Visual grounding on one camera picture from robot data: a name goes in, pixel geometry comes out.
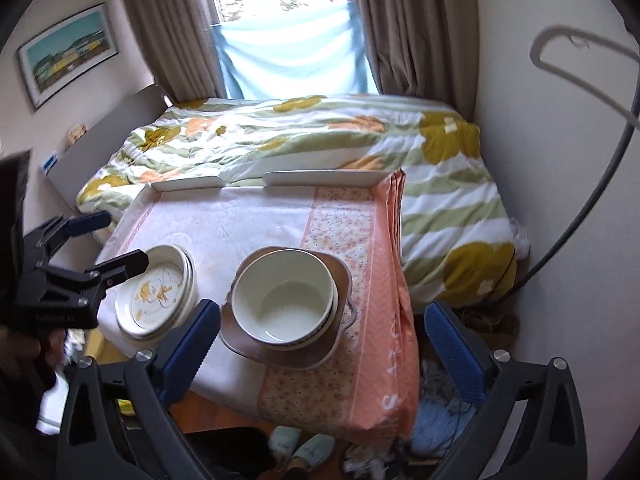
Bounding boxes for grey clothes hanger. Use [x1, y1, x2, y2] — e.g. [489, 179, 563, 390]
[529, 25, 639, 130]

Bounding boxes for white table cloth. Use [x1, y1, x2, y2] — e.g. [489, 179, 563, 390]
[98, 186, 316, 417]

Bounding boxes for floral green yellow duvet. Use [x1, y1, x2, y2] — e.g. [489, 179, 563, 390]
[73, 94, 518, 310]

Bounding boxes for large yellow duck plate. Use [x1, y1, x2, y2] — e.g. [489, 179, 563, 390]
[114, 242, 201, 345]

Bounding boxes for blue window cloth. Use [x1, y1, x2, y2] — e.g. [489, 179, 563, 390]
[213, 1, 378, 100]

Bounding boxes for black clothes rack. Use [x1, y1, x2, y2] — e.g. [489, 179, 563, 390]
[499, 123, 640, 304]

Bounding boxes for right brown curtain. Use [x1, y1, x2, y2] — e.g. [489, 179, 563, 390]
[352, 0, 480, 118]

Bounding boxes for blue white small box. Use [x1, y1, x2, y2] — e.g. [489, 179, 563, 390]
[40, 151, 58, 176]

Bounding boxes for orange patterned towel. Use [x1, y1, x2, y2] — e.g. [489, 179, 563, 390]
[258, 171, 420, 450]

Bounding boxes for small figurine on headboard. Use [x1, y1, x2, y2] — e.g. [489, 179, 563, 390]
[67, 124, 88, 145]

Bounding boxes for brown curtain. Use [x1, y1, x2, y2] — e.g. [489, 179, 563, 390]
[124, 0, 227, 102]
[352, 0, 480, 118]

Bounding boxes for pink square handled dish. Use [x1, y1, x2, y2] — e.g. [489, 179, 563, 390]
[219, 250, 358, 372]

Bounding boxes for white tray table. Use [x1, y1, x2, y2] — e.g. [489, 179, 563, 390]
[150, 169, 390, 192]

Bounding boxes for grey bed headboard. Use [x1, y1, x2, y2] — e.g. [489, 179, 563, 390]
[47, 84, 167, 210]

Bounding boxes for cream yellow bowl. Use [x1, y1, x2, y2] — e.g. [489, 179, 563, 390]
[250, 282, 338, 350]

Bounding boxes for blue cloth on floor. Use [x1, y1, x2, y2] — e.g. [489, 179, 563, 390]
[409, 358, 476, 458]

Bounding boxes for teal slippers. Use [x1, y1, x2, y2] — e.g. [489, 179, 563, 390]
[268, 426, 336, 472]

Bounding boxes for left brown curtain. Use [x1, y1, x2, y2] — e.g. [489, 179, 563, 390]
[124, 0, 227, 102]

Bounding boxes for framed houses picture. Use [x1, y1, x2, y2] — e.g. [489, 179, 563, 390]
[16, 2, 119, 110]

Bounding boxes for white bowl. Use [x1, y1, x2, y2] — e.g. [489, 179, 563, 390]
[230, 248, 336, 347]

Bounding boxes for person's left hand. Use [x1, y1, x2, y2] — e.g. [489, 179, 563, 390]
[1, 326, 67, 392]

